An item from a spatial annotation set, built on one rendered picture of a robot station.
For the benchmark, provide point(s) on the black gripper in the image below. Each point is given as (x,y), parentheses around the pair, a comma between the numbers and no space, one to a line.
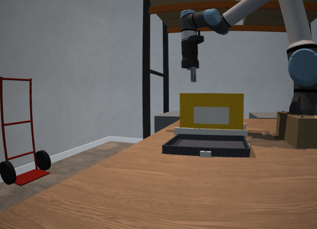
(189,44)

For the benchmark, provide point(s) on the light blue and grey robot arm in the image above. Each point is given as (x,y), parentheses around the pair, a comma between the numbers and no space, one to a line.
(302,57)

